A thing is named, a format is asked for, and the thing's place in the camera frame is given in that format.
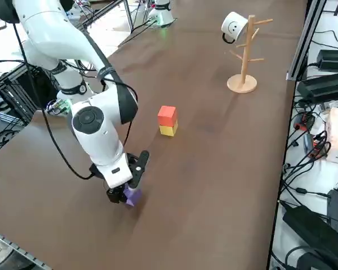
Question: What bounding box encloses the slotted metal rail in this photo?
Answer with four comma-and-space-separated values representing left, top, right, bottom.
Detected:
0, 227, 56, 270

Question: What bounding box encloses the purple foam cube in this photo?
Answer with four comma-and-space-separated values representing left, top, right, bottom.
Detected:
123, 183, 143, 208

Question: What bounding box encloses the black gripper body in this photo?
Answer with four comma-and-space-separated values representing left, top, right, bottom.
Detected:
89, 153, 139, 195

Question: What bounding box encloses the white smiley mug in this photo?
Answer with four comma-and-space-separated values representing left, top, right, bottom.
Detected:
221, 11, 249, 45

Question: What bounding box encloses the small black power adapter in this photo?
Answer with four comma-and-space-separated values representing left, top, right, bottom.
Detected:
317, 49, 338, 71

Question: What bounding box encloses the aluminium profile post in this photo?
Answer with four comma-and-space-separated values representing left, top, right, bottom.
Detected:
286, 0, 327, 82

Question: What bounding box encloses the long black power adapter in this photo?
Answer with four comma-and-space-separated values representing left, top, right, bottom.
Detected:
297, 71, 338, 104

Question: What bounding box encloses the yellow foam cube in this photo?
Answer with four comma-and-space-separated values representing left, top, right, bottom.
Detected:
159, 121, 179, 138

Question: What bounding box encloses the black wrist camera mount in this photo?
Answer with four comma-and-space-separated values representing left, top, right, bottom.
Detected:
128, 150, 150, 190

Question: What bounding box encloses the black control box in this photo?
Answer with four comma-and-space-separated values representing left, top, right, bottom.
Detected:
0, 63, 60, 124

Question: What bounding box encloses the large black power brick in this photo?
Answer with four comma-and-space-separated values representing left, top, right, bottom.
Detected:
283, 205, 338, 270

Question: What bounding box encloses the red foam cube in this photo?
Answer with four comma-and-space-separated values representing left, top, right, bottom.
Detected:
157, 105, 177, 127

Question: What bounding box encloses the wooden mug tree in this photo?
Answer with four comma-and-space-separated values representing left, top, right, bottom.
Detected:
226, 14, 274, 94

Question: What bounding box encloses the red black power plug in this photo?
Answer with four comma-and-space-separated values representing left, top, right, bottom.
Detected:
294, 112, 316, 131

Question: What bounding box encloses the black orange charger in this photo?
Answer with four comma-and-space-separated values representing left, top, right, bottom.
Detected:
304, 132, 332, 161

